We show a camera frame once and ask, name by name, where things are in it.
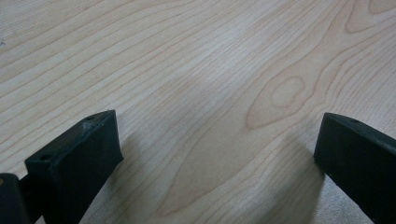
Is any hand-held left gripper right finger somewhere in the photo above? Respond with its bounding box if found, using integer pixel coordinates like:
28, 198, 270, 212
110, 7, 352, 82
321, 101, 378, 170
313, 112, 396, 224

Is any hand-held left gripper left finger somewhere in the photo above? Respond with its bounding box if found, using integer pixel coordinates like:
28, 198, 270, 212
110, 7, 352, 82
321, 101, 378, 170
24, 109, 124, 224

